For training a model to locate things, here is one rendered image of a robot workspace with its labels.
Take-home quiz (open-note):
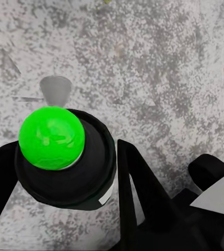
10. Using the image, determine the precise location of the insectifuge atomizer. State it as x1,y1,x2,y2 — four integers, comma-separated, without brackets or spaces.
14,75,117,211

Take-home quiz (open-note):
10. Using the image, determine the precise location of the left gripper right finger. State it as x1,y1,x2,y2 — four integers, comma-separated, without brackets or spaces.
117,139,205,251

